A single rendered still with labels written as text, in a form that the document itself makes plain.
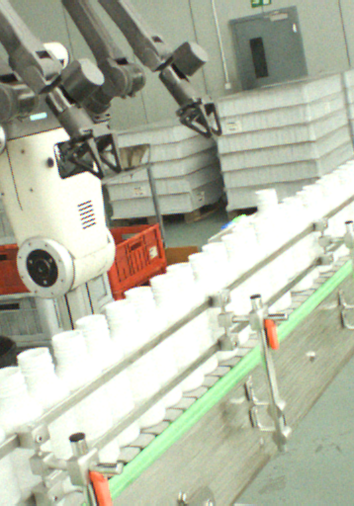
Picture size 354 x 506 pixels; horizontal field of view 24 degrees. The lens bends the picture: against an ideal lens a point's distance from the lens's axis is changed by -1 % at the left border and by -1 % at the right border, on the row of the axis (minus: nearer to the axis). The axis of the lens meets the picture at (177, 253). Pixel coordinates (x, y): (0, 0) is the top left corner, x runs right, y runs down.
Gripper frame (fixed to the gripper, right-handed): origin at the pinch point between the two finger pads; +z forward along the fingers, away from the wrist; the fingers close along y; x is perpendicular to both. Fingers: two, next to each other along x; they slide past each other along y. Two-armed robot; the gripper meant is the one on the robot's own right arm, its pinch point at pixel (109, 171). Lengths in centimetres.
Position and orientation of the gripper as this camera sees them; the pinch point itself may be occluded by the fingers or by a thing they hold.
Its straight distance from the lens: 170.8
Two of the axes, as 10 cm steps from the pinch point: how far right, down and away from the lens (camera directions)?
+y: 4.8, -2.6, 8.3
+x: -6.7, 5.0, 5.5
